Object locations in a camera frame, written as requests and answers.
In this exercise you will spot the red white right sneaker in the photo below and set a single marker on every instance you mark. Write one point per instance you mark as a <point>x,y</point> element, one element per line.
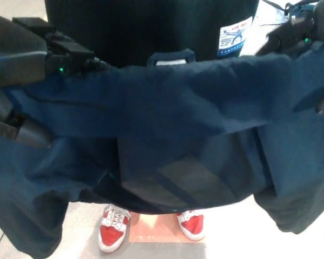
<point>110,237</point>

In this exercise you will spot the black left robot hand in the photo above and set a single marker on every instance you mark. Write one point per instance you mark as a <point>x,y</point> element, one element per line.
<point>19,54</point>

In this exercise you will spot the dark blue coat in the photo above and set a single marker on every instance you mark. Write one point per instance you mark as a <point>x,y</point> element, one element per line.
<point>164,102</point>

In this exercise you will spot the orange floor marker sheet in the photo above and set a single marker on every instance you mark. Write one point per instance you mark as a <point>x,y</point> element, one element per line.
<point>156,232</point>

